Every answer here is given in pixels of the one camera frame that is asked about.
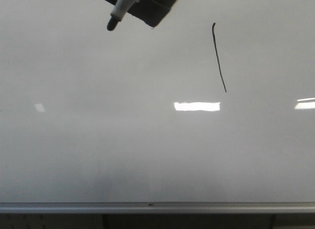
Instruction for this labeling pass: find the black drawn marker stroke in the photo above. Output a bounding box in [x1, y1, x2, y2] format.
[211, 22, 227, 93]

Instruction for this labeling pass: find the dark pegboard panel below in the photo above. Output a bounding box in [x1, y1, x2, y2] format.
[0, 213, 315, 229]

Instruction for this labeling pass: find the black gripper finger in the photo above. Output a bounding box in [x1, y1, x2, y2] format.
[105, 0, 177, 28]

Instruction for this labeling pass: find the white whiteboard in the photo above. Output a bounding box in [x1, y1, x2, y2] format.
[0, 0, 315, 202]

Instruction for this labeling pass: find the white black-tipped whiteboard marker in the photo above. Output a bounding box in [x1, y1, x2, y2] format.
[107, 0, 140, 31]

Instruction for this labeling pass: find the aluminium whiteboard tray rail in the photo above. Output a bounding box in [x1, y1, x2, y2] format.
[0, 202, 315, 214]

